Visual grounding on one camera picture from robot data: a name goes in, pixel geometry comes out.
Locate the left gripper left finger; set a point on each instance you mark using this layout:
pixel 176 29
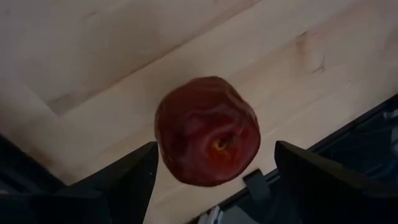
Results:
pixel 130 186

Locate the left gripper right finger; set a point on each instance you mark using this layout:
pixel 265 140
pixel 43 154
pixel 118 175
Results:
pixel 311 186

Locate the dark red apple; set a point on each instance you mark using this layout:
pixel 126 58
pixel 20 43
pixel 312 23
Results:
pixel 202 130

